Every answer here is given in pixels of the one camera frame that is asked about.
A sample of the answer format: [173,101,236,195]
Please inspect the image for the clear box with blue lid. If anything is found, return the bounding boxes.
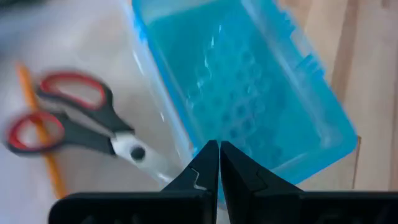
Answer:
[0,0,358,224]

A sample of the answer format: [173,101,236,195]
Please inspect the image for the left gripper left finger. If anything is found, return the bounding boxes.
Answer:
[161,139,220,194]

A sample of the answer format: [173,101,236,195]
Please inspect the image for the red and black scissors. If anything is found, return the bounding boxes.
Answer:
[6,70,184,184]

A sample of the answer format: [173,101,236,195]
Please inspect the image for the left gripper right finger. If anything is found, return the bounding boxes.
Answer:
[220,140,304,194]

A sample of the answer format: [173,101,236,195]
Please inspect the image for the yellow pencil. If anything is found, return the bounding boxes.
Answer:
[17,62,68,200]

